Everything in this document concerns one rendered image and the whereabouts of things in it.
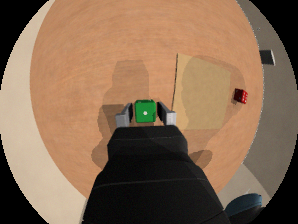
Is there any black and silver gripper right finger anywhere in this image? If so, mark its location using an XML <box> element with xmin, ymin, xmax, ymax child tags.
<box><xmin>157</xmin><ymin>102</ymin><xmax>177</xmax><ymax>126</ymax></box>

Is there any red die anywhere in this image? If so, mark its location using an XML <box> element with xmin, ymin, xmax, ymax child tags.
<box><xmin>234</xmin><ymin>88</ymin><xmax>248</xmax><ymax>104</ymax></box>

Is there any green die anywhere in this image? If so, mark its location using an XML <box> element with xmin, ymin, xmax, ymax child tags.
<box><xmin>135</xmin><ymin>99</ymin><xmax>156</xmax><ymax>123</ymax></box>

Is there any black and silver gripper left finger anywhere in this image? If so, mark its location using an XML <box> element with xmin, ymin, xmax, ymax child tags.
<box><xmin>115</xmin><ymin>103</ymin><xmax>133</xmax><ymax>128</ymax></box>

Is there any tan square mat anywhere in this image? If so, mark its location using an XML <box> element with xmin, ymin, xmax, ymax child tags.
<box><xmin>172</xmin><ymin>53</ymin><xmax>231</xmax><ymax>130</ymax></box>

